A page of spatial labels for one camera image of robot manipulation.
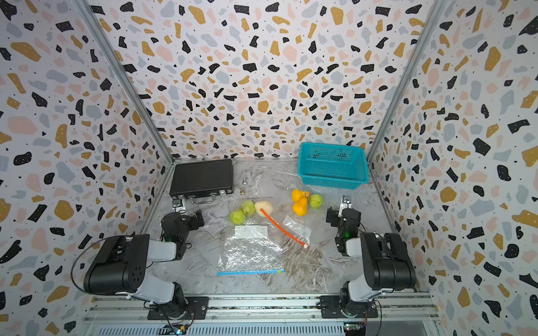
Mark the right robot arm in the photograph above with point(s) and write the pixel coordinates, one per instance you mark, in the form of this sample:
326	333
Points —
387	267

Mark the orange fruit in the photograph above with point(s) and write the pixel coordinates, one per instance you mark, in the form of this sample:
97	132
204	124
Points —
300	207

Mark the beige round fruit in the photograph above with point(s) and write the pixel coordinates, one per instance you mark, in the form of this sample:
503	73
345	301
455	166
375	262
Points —
263	208

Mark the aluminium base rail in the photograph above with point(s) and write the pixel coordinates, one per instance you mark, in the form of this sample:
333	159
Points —
278	314

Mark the green pear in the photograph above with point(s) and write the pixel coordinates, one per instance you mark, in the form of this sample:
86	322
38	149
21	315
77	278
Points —
248	208

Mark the teal plastic basket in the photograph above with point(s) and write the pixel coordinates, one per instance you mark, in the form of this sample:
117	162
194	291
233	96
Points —
332	166

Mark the black briefcase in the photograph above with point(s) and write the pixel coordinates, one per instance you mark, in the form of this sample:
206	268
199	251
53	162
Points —
202	179

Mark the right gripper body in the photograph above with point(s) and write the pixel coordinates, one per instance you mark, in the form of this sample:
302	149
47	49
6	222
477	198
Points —
336	216

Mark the green circuit board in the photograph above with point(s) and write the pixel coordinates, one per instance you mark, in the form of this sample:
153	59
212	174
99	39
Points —
173	330

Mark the green lime fruit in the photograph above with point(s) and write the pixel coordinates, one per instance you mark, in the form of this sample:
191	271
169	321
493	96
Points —
315	201

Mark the yellow lemon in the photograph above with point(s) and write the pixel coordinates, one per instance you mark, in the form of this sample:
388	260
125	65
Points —
297	194

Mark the clear red zip-top bag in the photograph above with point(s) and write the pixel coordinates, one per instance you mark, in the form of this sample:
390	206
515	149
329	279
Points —
292	229

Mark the green apple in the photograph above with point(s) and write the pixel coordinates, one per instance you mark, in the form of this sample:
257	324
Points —
237	217

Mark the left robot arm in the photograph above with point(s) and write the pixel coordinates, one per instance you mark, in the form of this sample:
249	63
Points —
120	268

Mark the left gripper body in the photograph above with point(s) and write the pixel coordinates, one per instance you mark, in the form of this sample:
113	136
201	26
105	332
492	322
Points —
192	219

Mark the clear blue zip-top bag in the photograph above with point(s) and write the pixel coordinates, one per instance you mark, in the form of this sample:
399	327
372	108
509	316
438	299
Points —
249	249

